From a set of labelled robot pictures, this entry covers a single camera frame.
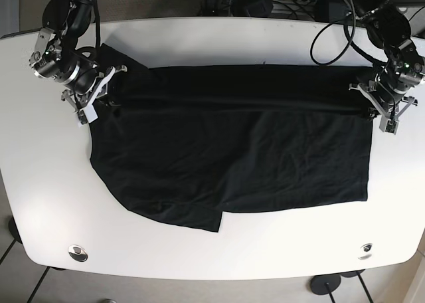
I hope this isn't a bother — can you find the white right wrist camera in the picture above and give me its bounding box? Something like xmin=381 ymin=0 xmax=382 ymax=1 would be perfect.
xmin=76 ymin=106 xmax=98 ymax=127

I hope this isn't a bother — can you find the right metal table grommet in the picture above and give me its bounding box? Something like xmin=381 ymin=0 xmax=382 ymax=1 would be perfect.
xmin=357 ymin=243 xmax=373 ymax=260

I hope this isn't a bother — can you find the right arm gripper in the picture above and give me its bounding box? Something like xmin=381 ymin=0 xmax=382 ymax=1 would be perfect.
xmin=60 ymin=64 xmax=128 ymax=112

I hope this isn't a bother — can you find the left metal table grommet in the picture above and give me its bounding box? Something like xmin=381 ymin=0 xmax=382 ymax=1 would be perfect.
xmin=68 ymin=245 xmax=88 ymax=262

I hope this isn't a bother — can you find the black T-shirt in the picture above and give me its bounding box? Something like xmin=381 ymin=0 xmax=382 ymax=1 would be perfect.
xmin=90 ymin=45 xmax=374 ymax=233

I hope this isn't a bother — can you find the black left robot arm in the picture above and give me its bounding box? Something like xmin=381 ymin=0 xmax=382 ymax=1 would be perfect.
xmin=340 ymin=0 xmax=424 ymax=126

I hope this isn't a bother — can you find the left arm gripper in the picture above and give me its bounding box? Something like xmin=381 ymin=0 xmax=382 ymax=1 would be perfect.
xmin=349 ymin=80 xmax=418 ymax=124

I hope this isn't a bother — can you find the metal table grommet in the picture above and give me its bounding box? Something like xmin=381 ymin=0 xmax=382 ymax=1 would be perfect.
xmin=68 ymin=245 xmax=88 ymax=262
xmin=357 ymin=243 xmax=373 ymax=260

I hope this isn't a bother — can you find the black round stand base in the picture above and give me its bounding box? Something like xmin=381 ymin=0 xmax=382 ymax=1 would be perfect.
xmin=309 ymin=274 xmax=341 ymax=296

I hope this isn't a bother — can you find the grey sneaker shoe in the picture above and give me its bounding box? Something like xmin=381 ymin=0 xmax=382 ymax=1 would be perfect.
xmin=99 ymin=298 xmax=116 ymax=303

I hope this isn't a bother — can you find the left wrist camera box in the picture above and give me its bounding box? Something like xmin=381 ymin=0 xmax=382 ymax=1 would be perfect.
xmin=379 ymin=116 xmax=398 ymax=135

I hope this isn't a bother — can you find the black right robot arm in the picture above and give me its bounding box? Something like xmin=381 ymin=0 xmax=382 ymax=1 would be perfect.
xmin=29 ymin=0 xmax=127 ymax=112

